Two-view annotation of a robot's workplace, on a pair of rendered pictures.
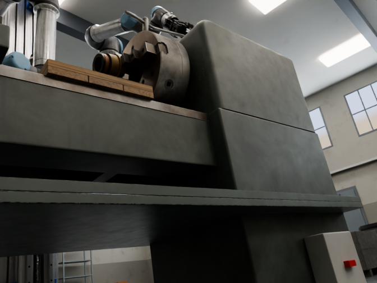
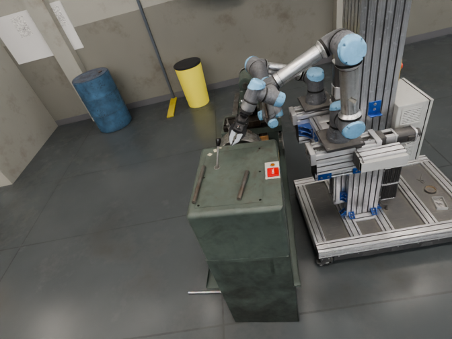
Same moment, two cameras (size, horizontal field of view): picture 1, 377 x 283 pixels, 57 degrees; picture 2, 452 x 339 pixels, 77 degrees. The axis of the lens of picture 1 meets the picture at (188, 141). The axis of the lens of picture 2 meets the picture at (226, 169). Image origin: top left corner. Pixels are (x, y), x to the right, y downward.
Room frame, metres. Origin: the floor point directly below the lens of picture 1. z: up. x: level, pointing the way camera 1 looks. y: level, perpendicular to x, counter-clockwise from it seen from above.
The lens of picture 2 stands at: (2.39, -0.85, 2.26)
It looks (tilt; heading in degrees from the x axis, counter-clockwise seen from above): 39 degrees down; 148
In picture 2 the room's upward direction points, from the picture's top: 16 degrees counter-clockwise
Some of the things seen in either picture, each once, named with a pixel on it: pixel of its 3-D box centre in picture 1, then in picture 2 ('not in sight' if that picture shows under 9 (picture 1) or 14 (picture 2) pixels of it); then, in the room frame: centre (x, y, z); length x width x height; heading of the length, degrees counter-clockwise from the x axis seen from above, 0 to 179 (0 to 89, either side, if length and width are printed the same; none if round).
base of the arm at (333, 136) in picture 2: not in sight; (339, 129); (1.61, 0.48, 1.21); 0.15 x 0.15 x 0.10
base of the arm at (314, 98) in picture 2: not in sight; (315, 94); (1.23, 0.80, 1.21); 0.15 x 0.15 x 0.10
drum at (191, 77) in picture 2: not in sight; (193, 83); (-1.83, 1.63, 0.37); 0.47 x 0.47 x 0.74
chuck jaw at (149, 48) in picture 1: (142, 56); not in sight; (0.98, 0.10, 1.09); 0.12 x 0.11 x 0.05; 43
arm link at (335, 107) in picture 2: not in sight; (340, 113); (1.62, 0.48, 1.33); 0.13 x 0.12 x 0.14; 142
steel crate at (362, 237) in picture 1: (349, 255); not in sight; (6.75, -2.50, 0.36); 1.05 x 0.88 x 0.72; 141
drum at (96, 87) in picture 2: not in sight; (103, 100); (-2.78, 0.35, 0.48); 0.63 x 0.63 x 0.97
